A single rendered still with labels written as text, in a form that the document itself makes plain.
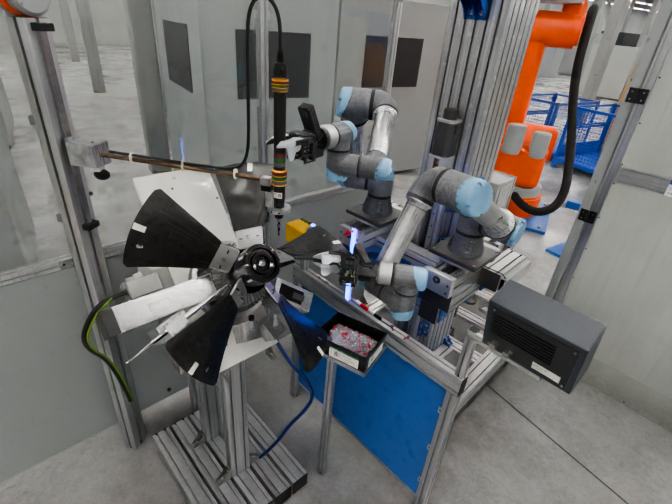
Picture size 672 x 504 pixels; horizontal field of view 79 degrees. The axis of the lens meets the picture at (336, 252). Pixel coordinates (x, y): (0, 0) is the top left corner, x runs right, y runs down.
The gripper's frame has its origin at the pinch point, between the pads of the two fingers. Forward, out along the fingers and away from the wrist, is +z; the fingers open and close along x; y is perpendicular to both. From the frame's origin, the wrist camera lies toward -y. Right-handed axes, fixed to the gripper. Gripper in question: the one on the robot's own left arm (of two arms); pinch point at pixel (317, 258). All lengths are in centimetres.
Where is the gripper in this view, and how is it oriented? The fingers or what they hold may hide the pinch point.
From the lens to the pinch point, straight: 133.6
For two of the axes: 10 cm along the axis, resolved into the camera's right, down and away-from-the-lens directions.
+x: -0.5, 8.1, 5.8
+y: -1.8, 5.6, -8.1
